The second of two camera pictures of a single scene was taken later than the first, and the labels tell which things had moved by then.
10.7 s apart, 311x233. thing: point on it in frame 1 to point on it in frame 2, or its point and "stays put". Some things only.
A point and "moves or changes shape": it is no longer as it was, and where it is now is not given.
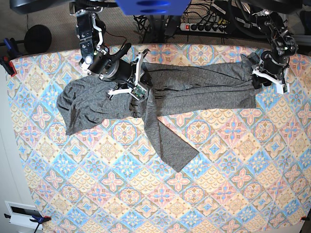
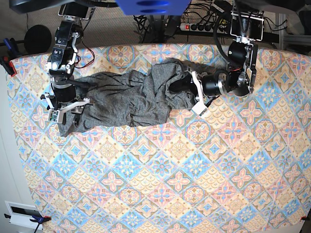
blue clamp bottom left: [39, 219] stays put
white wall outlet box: [20, 214] stays put
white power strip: [203, 27] stays put
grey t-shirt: [219, 83] moves or changes shape
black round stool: [37, 39] stays put
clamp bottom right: [305, 218] stays put
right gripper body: [272, 67] to [205, 85]
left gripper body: [127, 74] to [64, 99]
